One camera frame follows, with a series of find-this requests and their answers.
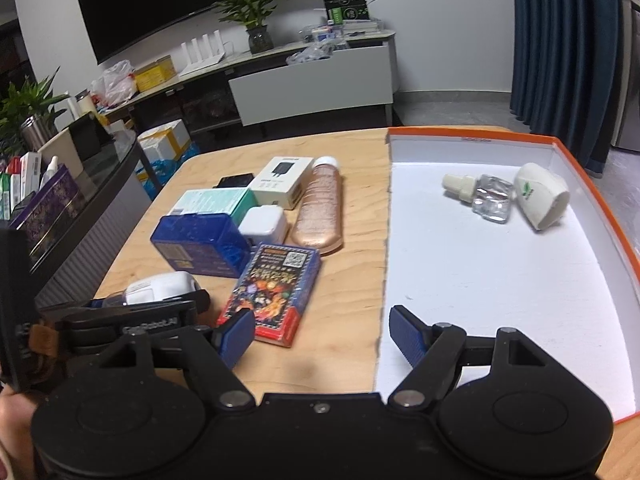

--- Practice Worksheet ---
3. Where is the rose gold bottle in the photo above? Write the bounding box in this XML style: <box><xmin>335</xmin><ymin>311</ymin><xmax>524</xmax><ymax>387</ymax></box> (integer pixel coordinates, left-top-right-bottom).
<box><xmin>291</xmin><ymin>156</ymin><xmax>345</xmax><ymax>257</ymax></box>

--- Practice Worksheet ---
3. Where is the white television cabinet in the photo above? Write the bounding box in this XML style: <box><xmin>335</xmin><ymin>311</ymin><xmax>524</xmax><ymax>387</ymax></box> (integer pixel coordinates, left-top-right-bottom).
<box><xmin>102</xmin><ymin>29</ymin><xmax>399</xmax><ymax>137</ymax></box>

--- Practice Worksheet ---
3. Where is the black square box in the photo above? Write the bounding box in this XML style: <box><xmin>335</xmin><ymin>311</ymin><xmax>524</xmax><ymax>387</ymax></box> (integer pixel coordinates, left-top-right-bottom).
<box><xmin>67</xmin><ymin>112</ymin><xmax>110</xmax><ymax>162</ymax></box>

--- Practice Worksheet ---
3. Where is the steel tumbler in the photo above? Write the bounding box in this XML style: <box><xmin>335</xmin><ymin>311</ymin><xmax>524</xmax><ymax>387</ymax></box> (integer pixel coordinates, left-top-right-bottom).
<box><xmin>20</xmin><ymin>113</ymin><xmax>54</xmax><ymax>152</ymax></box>

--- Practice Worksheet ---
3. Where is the dark glass side table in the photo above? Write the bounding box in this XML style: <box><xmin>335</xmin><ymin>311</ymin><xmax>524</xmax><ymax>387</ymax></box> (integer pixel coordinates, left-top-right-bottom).
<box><xmin>0</xmin><ymin>127</ymin><xmax>153</xmax><ymax>311</ymax></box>

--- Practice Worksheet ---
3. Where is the teal and white box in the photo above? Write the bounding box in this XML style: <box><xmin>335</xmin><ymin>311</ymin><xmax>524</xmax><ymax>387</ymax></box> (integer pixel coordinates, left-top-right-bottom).
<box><xmin>169</xmin><ymin>187</ymin><xmax>259</xmax><ymax>226</ymax></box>

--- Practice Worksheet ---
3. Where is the dark blue curtain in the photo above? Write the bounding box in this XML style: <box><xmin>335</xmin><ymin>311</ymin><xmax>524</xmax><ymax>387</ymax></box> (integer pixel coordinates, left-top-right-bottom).
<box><xmin>509</xmin><ymin>0</ymin><xmax>627</xmax><ymax>177</ymax></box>

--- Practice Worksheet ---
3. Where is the clear plastic packets pile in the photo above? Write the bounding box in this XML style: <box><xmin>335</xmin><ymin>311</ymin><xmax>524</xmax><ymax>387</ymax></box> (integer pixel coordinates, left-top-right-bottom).
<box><xmin>286</xmin><ymin>41</ymin><xmax>352</xmax><ymax>65</ymax></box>

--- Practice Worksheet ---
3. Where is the colourful card box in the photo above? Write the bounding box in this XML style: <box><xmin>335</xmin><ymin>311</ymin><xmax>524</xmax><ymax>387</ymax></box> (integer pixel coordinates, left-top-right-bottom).
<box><xmin>216</xmin><ymin>242</ymin><xmax>322</xmax><ymax>348</ymax></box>

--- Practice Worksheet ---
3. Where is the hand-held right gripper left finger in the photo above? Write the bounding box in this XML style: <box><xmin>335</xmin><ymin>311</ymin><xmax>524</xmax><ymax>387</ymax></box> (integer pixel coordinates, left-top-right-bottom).
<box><xmin>97</xmin><ymin>308</ymin><xmax>257</xmax><ymax>408</ymax></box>

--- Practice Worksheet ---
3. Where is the white charger box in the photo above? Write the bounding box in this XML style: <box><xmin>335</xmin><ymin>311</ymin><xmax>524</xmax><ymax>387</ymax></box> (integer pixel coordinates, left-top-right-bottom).
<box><xmin>248</xmin><ymin>156</ymin><xmax>315</xmax><ymax>210</ymax></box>

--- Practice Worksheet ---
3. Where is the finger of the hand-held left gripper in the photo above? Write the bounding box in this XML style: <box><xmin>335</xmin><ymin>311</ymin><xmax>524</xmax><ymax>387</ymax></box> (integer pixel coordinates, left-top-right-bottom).
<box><xmin>90</xmin><ymin>287</ymin><xmax>212</xmax><ymax>328</ymax></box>

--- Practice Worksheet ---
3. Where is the potted green plant glass vase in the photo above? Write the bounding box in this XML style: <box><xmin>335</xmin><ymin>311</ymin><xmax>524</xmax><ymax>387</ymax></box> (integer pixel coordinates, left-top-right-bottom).
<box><xmin>214</xmin><ymin>0</ymin><xmax>282</xmax><ymax>55</ymax></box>

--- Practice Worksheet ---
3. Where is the purple patterned tissue box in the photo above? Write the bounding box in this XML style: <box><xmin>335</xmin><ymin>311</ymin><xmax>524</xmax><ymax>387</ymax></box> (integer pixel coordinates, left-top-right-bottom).
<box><xmin>9</xmin><ymin>164</ymin><xmax>82</xmax><ymax>257</ymax></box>

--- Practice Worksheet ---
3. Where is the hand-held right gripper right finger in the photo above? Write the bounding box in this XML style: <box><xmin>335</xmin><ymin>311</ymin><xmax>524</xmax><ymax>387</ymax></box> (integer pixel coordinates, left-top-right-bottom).
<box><xmin>387</xmin><ymin>305</ymin><xmax>551</xmax><ymax>408</ymax></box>

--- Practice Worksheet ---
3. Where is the orange and white box tray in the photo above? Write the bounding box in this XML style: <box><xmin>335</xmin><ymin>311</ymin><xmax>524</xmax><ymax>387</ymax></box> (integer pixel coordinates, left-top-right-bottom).
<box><xmin>374</xmin><ymin>127</ymin><xmax>640</xmax><ymax>427</ymax></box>

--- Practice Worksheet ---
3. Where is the yellow box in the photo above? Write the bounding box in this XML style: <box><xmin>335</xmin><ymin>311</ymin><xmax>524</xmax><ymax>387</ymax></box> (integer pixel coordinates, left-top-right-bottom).
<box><xmin>133</xmin><ymin>56</ymin><xmax>179</xmax><ymax>93</ymax></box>

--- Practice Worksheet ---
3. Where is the white plug-in device with brown bottle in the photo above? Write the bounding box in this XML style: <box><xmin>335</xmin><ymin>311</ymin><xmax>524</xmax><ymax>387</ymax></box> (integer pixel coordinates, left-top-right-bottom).
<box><xmin>102</xmin><ymin>271</ymin><xmax>197</xmax><ymax>308</ymax></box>

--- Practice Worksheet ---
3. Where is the clear liquid refill bottle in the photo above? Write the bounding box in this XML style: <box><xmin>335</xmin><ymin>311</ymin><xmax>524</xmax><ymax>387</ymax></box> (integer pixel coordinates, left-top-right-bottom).
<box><xmin>442</xmin><ymin>173</ymin><xmax>516</xmax><ymax>224</ymax></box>

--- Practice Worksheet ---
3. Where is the dark blue box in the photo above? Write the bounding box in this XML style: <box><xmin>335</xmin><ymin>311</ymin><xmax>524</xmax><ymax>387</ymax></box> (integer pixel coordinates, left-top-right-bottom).
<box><xmin>150</xmin><ymin>213</ymin><xmax>254</xmax><ymax>279</ymax></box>

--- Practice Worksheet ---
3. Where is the white charger cube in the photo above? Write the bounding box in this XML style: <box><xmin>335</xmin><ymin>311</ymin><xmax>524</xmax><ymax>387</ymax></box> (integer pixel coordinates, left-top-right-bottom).
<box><xmin>238</xmin><ymin>205</ymin><xmax>290</xmax><ymax>247</ymax></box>

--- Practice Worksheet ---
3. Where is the white router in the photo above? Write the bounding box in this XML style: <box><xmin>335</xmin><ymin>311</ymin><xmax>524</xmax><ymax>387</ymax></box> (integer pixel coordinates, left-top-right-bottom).
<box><xmin>179</xmin><ymin>31</ymin><xmax>224</xmax><ymax>77</ymax></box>

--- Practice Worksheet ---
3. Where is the white plastic bag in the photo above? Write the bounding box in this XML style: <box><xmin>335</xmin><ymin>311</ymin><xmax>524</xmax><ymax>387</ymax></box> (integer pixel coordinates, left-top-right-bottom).
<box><xmin>91</xmin><ymin>59</ymin><xmax>137</xmax><ymax>106</ymax></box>

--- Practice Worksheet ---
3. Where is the black and green box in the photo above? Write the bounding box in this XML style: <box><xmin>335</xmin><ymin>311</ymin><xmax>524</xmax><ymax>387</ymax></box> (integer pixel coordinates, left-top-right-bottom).
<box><xmin>322</xmin><ymin>0</ymin><xmax>372</xmax><ymax>24</ymax></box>

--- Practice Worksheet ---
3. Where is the person's left hand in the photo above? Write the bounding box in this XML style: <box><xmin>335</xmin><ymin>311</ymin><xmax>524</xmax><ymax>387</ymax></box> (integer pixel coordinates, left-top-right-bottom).
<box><xmin>0</xmin><ymin>385</ymin><xmax>37</xmax><ymax>480</ymax></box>

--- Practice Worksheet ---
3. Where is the white dropper bottle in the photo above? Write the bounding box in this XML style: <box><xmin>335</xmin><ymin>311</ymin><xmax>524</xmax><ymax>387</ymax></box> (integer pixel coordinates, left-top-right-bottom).
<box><xmin>40</xmin><ymin>155</ymin><xmax>62</xmax><ymax>188</ymax></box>

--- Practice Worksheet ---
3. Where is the leafy plant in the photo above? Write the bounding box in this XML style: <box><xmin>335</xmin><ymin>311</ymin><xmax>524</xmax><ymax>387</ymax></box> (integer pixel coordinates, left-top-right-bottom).
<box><xmin>0</xmin><ymin>66</ymin><xmax>72</xmax><ymax>157</ymax></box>

